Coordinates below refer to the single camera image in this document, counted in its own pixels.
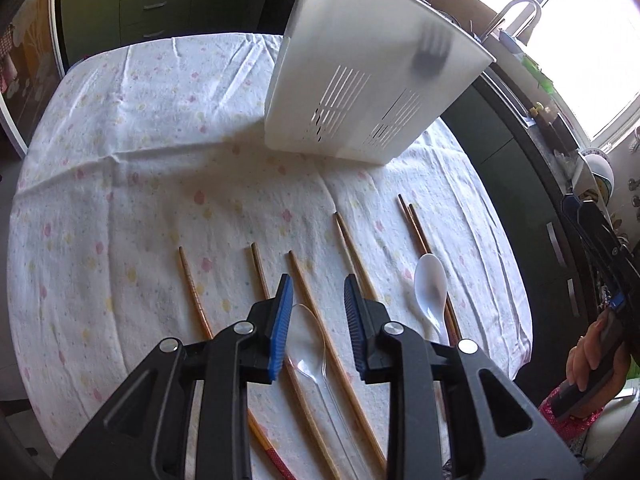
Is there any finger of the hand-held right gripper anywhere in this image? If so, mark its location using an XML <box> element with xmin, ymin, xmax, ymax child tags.
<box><xmin>561</xmin><ymin>194</ymin><xmax>613</xmax><ymax>261</ymax></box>

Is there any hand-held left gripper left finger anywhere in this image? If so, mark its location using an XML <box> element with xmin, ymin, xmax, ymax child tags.
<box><xmin>52</xmin><ymin>274</ymin><xmax>294</xmax><ymax>480</ymax></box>

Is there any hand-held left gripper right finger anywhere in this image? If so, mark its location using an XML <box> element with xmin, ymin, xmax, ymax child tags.
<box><xmin>343</xmin><ymin>274</ymin><xmax>583</xmax><ymax>480</ymax></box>

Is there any clear plastic spoon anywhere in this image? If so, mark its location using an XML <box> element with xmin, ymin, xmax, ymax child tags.
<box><xmin>286</xmin><ymin>303</ymin><xmax>371</xmax><ymax>480</ymax></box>

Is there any wooden chopstick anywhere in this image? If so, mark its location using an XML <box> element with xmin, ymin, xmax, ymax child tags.
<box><xmin>178</xmin><ymin>246</ymin><xmax>298</xmax><ymax>480</ymax></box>
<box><xmin>250</xmin><ymin>243</ymin><xmax>342</xmax><ymax>480</ymax></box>
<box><xmin>287</xmin><ymin>251</ymin><xmax>388</xmax><ymax>463</ymax></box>
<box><xmin>397</xmin><ymin>193</ymin><xmax>463</xmax><ymax>346</ymax></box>
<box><xmin>408</xmin><ymin>203</ymin><xmax>463</xmax><ymax>343</ymax></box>
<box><xmin>333</xmin><ymin>211</ymin><xmax>379</xmax><ymax>302</ymax></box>

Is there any white plastic spoon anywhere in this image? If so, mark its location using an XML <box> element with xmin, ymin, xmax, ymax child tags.
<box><xmin>414</xmin><ymin>253</ymin><xmax>451</xmax><ymax>346</ymax></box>

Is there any dark metal fork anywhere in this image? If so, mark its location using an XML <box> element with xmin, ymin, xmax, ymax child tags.
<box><xmin>411</xmin><ymin>25</ymin><xmax>453</xmax><ymax>83</ymax></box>

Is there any white plastic utensil holder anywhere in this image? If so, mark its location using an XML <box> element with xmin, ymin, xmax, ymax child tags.
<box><xmin>263</xmin><ymin>0</ymin><xmax>497</xmax><ymax>167</ymax></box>

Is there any person's right hand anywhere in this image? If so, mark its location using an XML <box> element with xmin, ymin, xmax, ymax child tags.
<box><xmin>566</xmin><ymin>319</ymin><xmax>609</xmax><ymax>390</ymax></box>

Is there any green sink cabinet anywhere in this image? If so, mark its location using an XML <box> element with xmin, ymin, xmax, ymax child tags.
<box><xmin>440</xmin><ymin>75</ymin><xmax>601</xmax><ymax>391</ymax></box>

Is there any green basket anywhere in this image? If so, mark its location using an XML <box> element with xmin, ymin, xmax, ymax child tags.
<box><xmin>522</xmin><ymin>55</ymin><xmax>557</xmax><ymax>94</ymax></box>

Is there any window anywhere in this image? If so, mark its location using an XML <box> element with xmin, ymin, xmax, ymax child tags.
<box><xmin>435</xmin><ymin>0</ymin><xmax>640</xmax><ymax>151</ymax></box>

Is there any white floral tablecloth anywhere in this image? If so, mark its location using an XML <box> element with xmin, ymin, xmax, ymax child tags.
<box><xmin>6</xmin><ymin>32</ymin><xmax>532</xmax><ymax>480</ymax></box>

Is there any tall steel faucet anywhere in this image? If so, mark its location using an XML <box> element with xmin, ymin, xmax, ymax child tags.
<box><xmin>495</xmin><ymin>0</ymin><xmax>543</xmax><ymax>43</ymax></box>

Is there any green drawer cabinet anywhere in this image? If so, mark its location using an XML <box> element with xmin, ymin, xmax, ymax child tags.
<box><xmin>60</xmin><ymin>0</ymin><xmax>301</xmax><ymax>68</ymax></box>

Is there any glass sliding door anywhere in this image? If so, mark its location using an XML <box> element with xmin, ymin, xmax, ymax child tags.
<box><xmin>0</xmin><ymin>0</ymin><xmax>63</xmax><ymax>158</ymax></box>

